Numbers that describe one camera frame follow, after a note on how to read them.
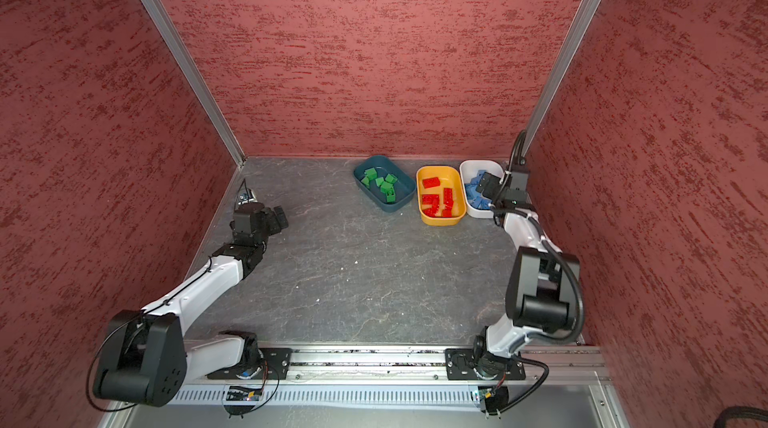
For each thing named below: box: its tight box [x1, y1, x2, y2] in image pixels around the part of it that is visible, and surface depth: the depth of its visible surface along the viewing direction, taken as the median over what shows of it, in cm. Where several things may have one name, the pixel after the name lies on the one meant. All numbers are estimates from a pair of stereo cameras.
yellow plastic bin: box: [416, 165, 467, 227], surface depth 109 cm
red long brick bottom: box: [422, 177, 441, 189], surface depth 116 cm
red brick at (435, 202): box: [422, 198, 449, 218], surface depth 106 cm
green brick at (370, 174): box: [361, 167, 378, 188], surface depth 116 cm
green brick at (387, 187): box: [380, 181, 394, 194], surface depth 112 cm
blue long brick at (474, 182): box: [469, 170, 486, 189], surface depth 113 cm
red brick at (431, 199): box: [421, 194, 440, 209], surface depth 108 cm
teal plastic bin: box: [353, 155, 416, 213], surface depth 113 cm
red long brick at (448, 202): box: [442, 188, 454, 218], surface depth 108 cm
